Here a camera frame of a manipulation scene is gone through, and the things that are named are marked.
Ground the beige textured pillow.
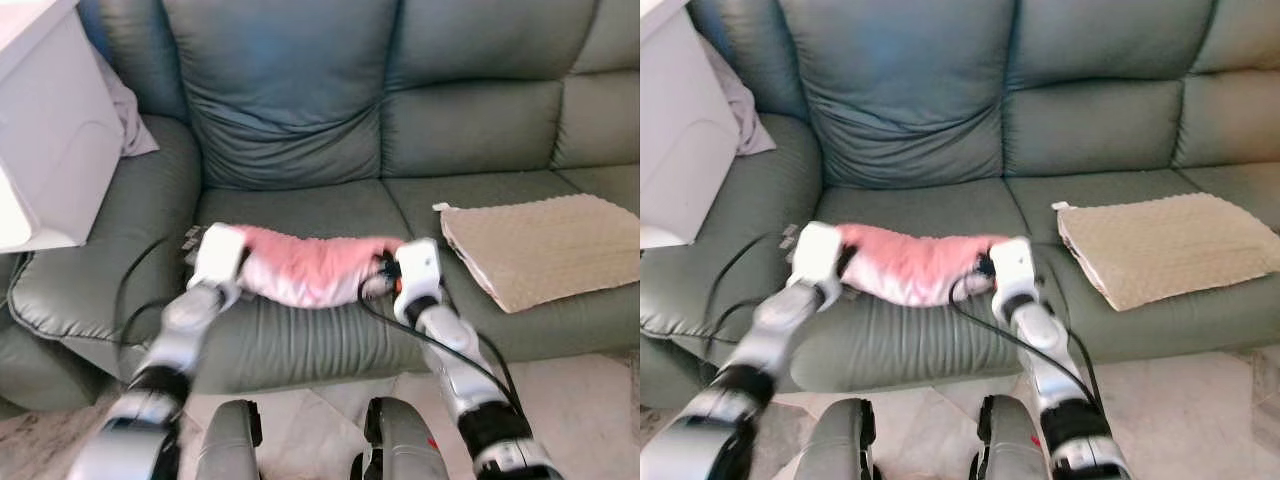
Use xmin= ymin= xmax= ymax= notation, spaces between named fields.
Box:
xmin=1050 ymin=192 xmax=1280 ymax=312
xmin=433 ymin=193 xmax=640 ymax=314

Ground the green leather sofa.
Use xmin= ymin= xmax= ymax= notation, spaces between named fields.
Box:
xmin=0 ymin=0 xmax=640 ymax=411
xmin=640 ymin=0 xmax=1280 ymax=411

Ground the grey right robot leg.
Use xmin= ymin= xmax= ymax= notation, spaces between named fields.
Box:
xmin=350 ymin=397 xmax=451 ymax=480
xmin=968 ymin=395 xmax=1051 ymax=480

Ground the grey robot leg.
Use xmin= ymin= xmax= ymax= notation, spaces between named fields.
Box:
xmin=968 ymin=395 xmax=1051 ymax=480
xmin=350 ymin=397 xmax=451 ymax=480
xmin=195 ymin=400 xmax=263 ymax=480
xmin=800 ymin=398 xmax=878 ymax=480

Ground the grey left robot leg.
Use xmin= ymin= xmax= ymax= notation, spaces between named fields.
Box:
xmin=800 ymin=398 xmax=878 ymax=480
xmin=195 ymin=400 xmax=263 ymax=480

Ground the lilac cloth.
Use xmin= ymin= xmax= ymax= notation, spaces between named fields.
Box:
xmin=718 ymin=45 xmax=778 ymax=156
xmin=95 ymin=50 xmax=161 ymax=158

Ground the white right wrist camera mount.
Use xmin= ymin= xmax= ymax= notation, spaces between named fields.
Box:
xmin=393 ymin=238 xmax=443 ymax=301
xmin=990 ymin=237 xmax=1036 ymax=298

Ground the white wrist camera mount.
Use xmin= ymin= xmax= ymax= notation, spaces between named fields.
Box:
xmin=393 ymin=238 xmax=443 ymax=301
xmin=190 ymin=224 xmax=249 ymax=291
xmin=990 ymin=237 xmax=1036 ymax=298
xmin=797 ymin=221 xmax=846 ymax=286

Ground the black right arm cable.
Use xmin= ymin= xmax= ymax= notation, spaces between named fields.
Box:
xmin=947 ymin=270 xmax=1106 ymax=411
xmin=357 ymin=270 xmax=521 ymax=411

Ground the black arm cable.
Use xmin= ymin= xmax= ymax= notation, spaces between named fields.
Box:
xmin=357 ymin=270 xmax=521 ymax=411
xmin=947 ymin=270 xmax=1106 ymax=411
xmin=113 ymin=235 xmax=196 ymax=346
xmin=705 ymin=232 xmax=791 ymax=346

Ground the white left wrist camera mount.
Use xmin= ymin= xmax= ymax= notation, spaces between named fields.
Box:
xmin=190 ymin=224 xmax=249 ymax=291
xmin=797 ymin=221 xmax=846 ymax=286

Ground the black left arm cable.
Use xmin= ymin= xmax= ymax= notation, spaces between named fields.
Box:
xmin=705 ymin=232 xmax=791 ymax=346
xmin=113 ymin=235 xmax=196 ymax=346

